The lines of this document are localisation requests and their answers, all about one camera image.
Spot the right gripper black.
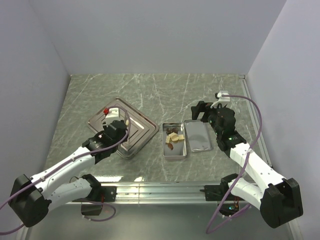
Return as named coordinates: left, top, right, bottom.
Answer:
left=191, top=101, right=224, bottom=137

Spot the dark round chocolate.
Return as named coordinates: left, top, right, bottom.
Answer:
left=172, top=127, right=179, bottom=134

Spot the white round chocolate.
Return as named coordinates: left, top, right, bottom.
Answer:
left=165, top=132, right=179, bottom=144

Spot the brown oval chocolate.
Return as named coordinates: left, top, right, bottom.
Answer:
left=167, top=143, right=174, bottom=150

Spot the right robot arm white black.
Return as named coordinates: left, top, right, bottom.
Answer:
left=191, top=101, right=304, bottom=228

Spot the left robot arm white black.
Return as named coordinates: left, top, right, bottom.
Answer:
left=8, top=120, right=131, bottom=228

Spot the metal tin lid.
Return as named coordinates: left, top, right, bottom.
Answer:
left=184, top=120, right=212, bottom=153

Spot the steel serving tray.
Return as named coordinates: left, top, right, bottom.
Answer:
left=87, top=97, right=159, bottom=159

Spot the open metal tin box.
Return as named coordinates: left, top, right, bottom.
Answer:
left=161, top=122, right=187, bottom=160

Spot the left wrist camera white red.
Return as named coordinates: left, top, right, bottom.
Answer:
left=102, top=107, right=120, bottom=124

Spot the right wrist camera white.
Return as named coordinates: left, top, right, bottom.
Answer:
left=210, top=90, right=230, bottom=109

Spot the aluminium right side rail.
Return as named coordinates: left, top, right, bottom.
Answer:
left=238, top=74, right=274, bottom=169

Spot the aluminium rail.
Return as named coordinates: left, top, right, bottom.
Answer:
left=27, top=181, right=288, bottom=205
left=238, top=74, right=274, bottom=169

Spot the aluminium front rail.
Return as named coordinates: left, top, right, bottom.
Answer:
left=27, top=181, right=288, bottom=205

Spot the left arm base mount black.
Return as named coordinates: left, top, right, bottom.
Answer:
left=69, top=174, right=117, bottom=222

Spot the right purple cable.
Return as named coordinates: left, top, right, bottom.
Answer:
left=205, top=94, right=263, bottom=235

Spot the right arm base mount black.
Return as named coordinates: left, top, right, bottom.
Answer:
left=199, top=185, right=240, bottom=217

